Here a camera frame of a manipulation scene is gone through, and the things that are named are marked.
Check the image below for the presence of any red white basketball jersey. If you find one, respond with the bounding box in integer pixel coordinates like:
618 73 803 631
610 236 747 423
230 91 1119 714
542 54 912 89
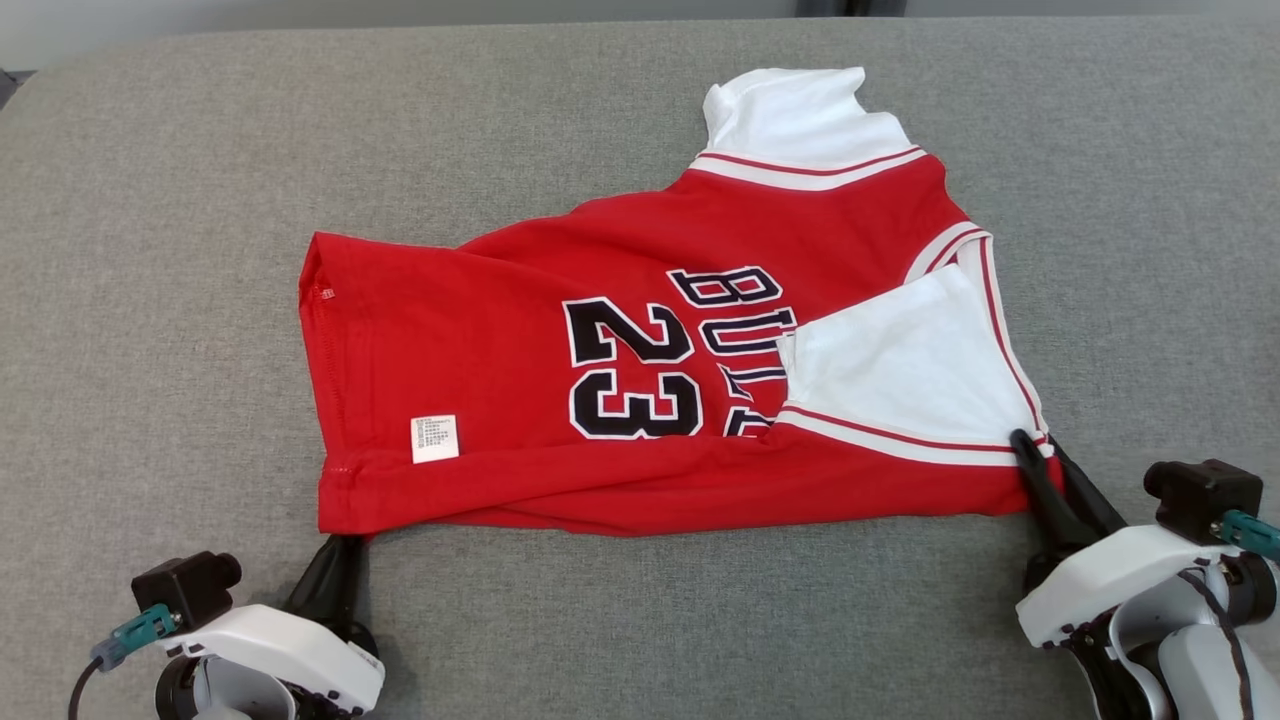
298 66 1064 538

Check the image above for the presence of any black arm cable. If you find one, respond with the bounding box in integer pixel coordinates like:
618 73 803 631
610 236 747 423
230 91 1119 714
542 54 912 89
67 655 107 720
1178 568 1253 720

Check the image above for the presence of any grey metal partition post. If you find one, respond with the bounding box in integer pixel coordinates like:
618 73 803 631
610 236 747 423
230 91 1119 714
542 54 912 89
797 0 907 18

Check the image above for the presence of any teal camera connector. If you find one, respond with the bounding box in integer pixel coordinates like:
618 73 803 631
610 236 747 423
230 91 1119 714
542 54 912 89
1215 509 1280 563
90 603 184 673

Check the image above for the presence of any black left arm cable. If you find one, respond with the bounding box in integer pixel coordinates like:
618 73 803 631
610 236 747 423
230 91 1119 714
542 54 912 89
67 655 107 720

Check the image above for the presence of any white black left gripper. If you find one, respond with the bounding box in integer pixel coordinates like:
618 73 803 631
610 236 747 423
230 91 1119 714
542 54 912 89
165 536 386 713

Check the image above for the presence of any teal right camera connector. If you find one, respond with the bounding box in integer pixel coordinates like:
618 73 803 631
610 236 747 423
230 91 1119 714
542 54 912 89
1215 509 1280 563

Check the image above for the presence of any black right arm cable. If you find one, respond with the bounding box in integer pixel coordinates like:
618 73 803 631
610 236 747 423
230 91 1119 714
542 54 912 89
1178 568 1253 720

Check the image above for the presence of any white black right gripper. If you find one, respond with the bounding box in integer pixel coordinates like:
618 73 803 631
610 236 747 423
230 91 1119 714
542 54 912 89
1012 430 1226 649

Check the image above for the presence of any teal left camera connector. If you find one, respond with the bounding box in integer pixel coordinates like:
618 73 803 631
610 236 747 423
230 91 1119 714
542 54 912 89
90 603 184 673

